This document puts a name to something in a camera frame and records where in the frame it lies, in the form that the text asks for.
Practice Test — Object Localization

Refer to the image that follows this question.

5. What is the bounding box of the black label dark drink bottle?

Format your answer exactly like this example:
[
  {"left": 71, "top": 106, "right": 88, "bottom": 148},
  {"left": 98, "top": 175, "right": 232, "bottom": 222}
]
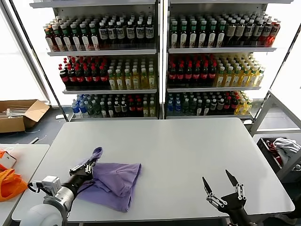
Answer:
[
  {"left": 126, "top": 20, "right": 136, "bottom": 44},
  {"left": 253, "top": 19, "right": 264, "bottom": 46},
  {"left": 98, "top": 21, "right": 109, "bottom": 45},
  {"left": 116, "top": 20, "right": 127, "bottom": 45},
  {"left": 107, "top": 21, "right": 118, "bottom": 45},
  {"left": 261, "top": 20, "right": 272, "bottom": 46},
  {"left": 144, "top": 20, "right": 155, "bottom": 44},
  {"left": 135, "top": 20, "right": 145, "bottom": 44},
  {"left": 244, "top": 19, "right": 255, "bottom": 46}
]

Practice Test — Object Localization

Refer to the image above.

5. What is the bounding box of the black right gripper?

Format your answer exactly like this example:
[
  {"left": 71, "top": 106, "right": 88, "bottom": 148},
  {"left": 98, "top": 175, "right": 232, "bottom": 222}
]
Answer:
[{"left": 202, "top": 169, "right": 253, "bottom": 226}]

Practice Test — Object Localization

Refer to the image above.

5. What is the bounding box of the white grey crumpled garment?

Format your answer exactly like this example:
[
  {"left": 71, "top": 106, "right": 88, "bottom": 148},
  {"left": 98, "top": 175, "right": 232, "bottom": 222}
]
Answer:
[{"left": 272, "top": 137, "right": 301, "bottom": 165}]

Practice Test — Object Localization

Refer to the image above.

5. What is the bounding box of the orange and white carton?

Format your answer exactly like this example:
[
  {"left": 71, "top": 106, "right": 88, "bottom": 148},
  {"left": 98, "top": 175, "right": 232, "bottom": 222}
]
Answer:
[{"left": 0, "top": 150, "right": 17, "bottom": 169}]

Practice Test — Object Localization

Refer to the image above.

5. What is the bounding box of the brown cardboard box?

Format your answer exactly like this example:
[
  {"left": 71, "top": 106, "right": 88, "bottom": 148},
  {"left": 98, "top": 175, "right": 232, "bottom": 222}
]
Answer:
[{"left": 0, "top": 100, "right": 50, "bottom": 134}]

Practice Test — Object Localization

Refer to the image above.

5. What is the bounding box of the purple t-shirt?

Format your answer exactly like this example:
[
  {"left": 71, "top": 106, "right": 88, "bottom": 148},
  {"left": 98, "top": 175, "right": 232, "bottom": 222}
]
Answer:
[{"left": 75, "top": 146, "right": 143, "bottom": 213}]

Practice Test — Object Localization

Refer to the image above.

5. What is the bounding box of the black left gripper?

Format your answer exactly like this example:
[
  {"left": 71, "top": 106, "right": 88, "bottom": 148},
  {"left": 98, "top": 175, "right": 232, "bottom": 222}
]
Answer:
[{"left": 62, "top": 161, "right": 95, "bottom": 196}]

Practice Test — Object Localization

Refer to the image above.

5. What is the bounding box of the grey metal stand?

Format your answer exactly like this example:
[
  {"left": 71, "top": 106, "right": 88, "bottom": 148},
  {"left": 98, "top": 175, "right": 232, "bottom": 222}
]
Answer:
[{"left": 274, "top": 150, "right": 301, "bottom": 183}]

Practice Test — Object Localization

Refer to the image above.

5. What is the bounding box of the black slanted metal pole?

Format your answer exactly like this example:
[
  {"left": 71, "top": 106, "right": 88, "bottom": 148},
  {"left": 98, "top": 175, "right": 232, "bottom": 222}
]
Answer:
[{"left": 8, "top": 0, "right": 69, "bottom": 122}]

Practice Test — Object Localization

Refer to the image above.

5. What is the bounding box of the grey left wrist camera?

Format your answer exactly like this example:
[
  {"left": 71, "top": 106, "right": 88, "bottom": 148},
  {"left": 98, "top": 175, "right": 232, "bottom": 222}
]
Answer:
[{"left": 32, "top": 175, "right": 61, "bottom": 196}]

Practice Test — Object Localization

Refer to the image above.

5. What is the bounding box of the green label dark tea bottle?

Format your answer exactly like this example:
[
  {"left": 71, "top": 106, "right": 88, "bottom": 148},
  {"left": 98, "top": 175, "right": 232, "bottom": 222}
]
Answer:
[
  {"left": 79, "top": 23, "right": 91, "bottom": 51},
  {"left": 206, "top": 20, "right": 217, "bottom": 48},
  {"left": 88, "top": 22, "right": 101, "bottom": 51},
  {"left": 60, "top": 23, "right": 72, "bottom": 52},
  {"left": 216, "top": 20, "right": 226, "bottom": 48},
  {"left": 188, "top": 20, "right": 198, "bottom": 48},
  {"left": 197, "top": 20, "right": 208, "bottom": 48},
  {"left": 169, "top": 20, "right": 179, "bottom": 48},
  {"left": 70, "top": 23, "right": 82, "bottom": 51},
  {"left": 178, "top": 20, "right": 189, "bottom": 48},
  {"left": 51, "top": 24, "right": 63, "bottom": 52}
]

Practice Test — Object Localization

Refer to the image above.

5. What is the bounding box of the grey metal frame table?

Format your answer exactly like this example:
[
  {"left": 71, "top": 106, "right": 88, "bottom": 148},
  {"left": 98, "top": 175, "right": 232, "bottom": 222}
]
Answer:
[{"left": 249, "top": 89, "right": 301, "bottom": 136}]

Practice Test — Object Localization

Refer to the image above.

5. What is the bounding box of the green clear drink bottle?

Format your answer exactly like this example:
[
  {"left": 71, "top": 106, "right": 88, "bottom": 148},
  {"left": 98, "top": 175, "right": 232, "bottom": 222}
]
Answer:
[
  {"left": 93, "top": 100, "right": 101, "bottom": 118},
  {"left": 86, "top": 100, "right": 94, "bottom": 118},
  {"left": 189, "top": 97, "right": 197, "bottom": 116},
  {"left": 181, "top": 97, "right": 190, "bottom": 116}
]

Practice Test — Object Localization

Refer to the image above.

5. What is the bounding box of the white plastic tube bundle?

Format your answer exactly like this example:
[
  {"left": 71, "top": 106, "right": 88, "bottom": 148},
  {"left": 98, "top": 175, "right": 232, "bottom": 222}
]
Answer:
[{"left": 0, "top": 103, "right": 31, "bottom": 118}]

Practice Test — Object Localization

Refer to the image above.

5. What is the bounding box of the red crumpled garment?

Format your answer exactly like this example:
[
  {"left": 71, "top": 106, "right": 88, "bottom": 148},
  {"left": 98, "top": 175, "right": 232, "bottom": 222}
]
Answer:
[{"left": 264, "top": 139, "right": 283, "bottom": 165}]

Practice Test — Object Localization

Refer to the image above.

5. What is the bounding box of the black plastic bin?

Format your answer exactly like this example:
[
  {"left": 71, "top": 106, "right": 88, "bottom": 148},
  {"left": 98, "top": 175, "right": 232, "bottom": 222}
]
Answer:
[{"left": 256, "top": 136, "right": 290, "bottom": 175}]

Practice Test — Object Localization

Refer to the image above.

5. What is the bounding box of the red cap cola bottle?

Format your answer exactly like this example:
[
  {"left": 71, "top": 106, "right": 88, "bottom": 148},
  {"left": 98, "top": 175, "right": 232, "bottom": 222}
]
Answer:
[
  {"left": 128, "top": 98, "right": 136, "bottom": 117},
  {"left": 208, "top": 63, "right": 217, "bottom": 86},
  {"left": 67, "top": 66, "right": 77, "bottom": 88},
  {"left": 167, "top": 63, "right": 177, "bottom": 86},
  {"left": 223, "top": 96, "right": 231, "bottom": 115},
  {"left": 59, "top": 67, "right": 70, "bottom": 88},
  {"left": 200, "top": 63, "right": 210, "bottom": 86},
  {"left": 192, "top": 63, "right": 202, "bottom": 86},
  {"left": 74, "top": 66, "right": 85, "bottom": 88},
  {"left": 82, "top": 65, "right": 93, "bottom": 87},
  {"left": 176, "top": 63, "right": 185, "bottom": 86},
  {"left": 98, "top": 65, "right": 109, "bottom": 87},
  {"left": 230, "top": 96, "right": 238, "bottom": 115},
  {"left": 135, "top": 98, "right": 143, "bottom": 117},
  {"left": 90, "top": 65, "right": 101, "bottom": 87},
  {"left": 184, "top": 63, "right": 194, "bottom": 86}
]

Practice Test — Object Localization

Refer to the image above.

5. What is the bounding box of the orange cloth bag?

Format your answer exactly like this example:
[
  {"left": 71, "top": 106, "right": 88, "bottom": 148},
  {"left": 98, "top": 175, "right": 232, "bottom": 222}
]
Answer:
[{"left": 0, "top": 164, "right": 29, "bottom": 202}]

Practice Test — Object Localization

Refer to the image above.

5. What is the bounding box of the beige label dark drink bottle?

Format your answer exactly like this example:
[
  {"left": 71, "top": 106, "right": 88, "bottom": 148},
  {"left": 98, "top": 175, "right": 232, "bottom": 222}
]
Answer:
[
  {"left": 235, "top": 19, "right": 246, "bottom": 46},
  {"left": 225, "top": 19, "right": 237, "bottom": 46}
]

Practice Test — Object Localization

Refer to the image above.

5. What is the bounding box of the grey metal shelf unit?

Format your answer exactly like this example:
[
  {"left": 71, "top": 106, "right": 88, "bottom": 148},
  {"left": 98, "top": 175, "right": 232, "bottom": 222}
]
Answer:
[
  {"left": 28, "top": 0, "right": 161, "bottom": 122},
  {"left": 164, "top": 0, "right": 278, "bottom": 121}
]

